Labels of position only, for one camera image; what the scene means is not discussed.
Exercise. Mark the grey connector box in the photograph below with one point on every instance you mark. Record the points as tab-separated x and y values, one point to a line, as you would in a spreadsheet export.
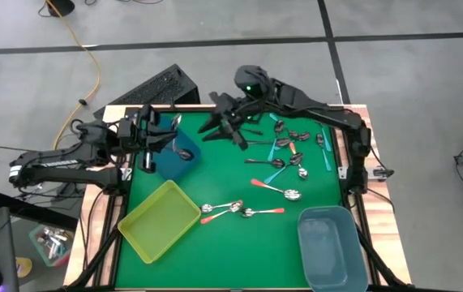
379	173

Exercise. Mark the dark blue plastic bin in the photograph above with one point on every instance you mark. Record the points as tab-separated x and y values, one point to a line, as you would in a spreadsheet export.
174	166

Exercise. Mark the grey-blue plastic bin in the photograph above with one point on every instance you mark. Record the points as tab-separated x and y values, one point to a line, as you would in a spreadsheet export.
328	251

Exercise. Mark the teal tray of small parts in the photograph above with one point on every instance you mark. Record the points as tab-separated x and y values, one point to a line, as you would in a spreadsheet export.
32	239

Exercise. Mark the black round floor base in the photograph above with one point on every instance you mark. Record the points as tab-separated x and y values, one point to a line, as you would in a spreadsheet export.
61	6

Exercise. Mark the yellow-green plastic bin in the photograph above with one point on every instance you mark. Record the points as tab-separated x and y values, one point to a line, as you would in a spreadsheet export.
154	227

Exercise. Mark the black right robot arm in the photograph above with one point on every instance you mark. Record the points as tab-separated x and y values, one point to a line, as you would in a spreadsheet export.
316	110

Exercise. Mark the black desk bar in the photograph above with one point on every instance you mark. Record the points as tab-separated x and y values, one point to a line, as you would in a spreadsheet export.
32	211

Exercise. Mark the black diagonal frame strut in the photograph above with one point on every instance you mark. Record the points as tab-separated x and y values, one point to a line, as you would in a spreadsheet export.
377	259
97	259

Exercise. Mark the black perforated computer case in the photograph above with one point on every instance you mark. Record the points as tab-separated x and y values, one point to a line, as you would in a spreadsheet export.
154	87

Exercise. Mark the yellow round disc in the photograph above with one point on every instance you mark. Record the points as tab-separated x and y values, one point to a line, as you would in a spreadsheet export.
24	267

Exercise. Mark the dark metal spoon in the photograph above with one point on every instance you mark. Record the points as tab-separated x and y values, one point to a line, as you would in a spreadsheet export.
255	131
277	163
185	154
283	142

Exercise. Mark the silver angle bracket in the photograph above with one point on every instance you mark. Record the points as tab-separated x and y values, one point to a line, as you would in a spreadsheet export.
342	173
126	174

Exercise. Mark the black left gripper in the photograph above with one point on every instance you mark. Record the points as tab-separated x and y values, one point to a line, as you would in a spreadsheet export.
134	136

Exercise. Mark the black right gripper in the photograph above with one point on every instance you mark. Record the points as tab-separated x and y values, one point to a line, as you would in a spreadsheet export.
235	117

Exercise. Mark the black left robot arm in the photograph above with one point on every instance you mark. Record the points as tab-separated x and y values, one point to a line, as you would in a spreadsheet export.
65	170

